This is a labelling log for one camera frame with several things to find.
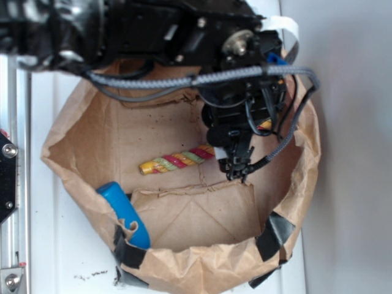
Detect black tape bottom left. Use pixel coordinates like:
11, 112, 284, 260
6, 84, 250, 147
113, 226, 149, 288

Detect multicolored twisted rope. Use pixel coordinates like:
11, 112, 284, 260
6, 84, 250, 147
139, 119, 273, 176

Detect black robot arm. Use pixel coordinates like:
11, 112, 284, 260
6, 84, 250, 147
1, 1, 287, 180

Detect black tape bottom right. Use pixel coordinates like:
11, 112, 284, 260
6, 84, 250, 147
255, 211, 296, 262

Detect brown paper bag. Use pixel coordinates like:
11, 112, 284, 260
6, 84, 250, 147
42, 80, 321, 293

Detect silver corner bracket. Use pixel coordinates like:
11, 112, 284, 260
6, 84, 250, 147
1, 267, 26, 294

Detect blue plastic cylinder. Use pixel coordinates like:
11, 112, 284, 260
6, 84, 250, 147
96, 181, 151, 249

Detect aluminium frame rail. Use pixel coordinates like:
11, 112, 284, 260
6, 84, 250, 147
1, 56, 31, 293

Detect grey braided cable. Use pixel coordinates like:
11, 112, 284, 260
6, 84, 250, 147
85, 64, 320, 172

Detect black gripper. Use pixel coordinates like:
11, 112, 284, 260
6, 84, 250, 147
200, 29, 287, 181

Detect white ribbon cable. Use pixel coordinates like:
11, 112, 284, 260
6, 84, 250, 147
262, 17, 300, 59

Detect black tape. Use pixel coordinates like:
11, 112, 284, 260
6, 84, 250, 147
113, 226, 149, 288
255, 211, 296, 262

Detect black metal bracket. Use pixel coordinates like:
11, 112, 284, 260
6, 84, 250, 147
0, 129, 18, 224

